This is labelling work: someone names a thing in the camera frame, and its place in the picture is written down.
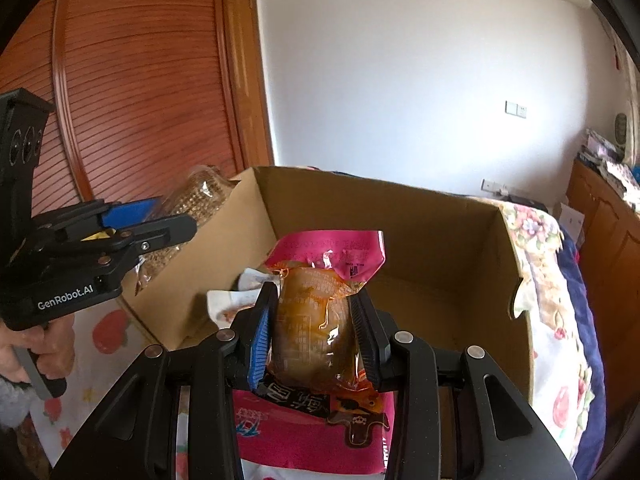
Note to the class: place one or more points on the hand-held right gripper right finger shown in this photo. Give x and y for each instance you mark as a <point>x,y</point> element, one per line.
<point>370,355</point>

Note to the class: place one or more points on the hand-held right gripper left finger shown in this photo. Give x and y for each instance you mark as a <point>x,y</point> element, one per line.
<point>260,355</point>

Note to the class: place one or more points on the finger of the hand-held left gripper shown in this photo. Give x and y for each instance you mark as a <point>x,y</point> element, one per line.
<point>127,212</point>
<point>160,232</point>

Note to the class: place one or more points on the brown grain bar packet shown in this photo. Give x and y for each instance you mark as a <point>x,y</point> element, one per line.
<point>200,197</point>

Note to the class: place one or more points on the small orange white snack packet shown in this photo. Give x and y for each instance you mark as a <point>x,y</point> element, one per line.
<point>227,307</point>

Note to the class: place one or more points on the pink braised snack packet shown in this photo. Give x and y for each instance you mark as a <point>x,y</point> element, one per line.
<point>310,320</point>

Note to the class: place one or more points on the long white snack packet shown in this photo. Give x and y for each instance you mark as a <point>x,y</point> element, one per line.
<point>250,278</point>

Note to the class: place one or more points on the brown cardboard box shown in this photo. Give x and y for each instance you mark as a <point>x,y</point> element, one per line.
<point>425,260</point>

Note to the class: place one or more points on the person's left hand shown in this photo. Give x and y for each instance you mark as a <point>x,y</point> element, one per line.
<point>52,355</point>

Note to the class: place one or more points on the strawberry print tablecloth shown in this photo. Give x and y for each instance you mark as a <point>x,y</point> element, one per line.
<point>107,335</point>

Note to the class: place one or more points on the large pink snack packet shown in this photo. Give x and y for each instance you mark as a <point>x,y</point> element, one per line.
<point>300,435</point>

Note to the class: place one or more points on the slatted wooden wardrobe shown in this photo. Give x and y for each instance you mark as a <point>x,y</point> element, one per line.
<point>125,85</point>

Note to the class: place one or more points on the wooden door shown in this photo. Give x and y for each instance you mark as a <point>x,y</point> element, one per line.
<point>247,70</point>

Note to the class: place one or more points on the floral quilt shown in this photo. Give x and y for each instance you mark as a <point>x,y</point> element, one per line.
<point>530,230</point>

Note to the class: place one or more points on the dark blue bedding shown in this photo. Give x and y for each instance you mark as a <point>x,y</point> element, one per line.
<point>585,320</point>

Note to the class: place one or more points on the white box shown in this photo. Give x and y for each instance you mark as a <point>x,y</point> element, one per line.
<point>571,222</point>

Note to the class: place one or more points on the wooden cabinet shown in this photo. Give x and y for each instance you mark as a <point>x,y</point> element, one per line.
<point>610,260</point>

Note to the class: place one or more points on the stack of boxes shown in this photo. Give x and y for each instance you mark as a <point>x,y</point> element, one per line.
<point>607,165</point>

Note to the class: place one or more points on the oval mirror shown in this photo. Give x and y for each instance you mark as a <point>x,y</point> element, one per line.
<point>621,129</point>

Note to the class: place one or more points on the white wall socket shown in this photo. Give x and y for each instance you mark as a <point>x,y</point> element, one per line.
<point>494,186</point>

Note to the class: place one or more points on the white wall switch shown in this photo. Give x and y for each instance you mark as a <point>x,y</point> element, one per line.
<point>516,109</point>

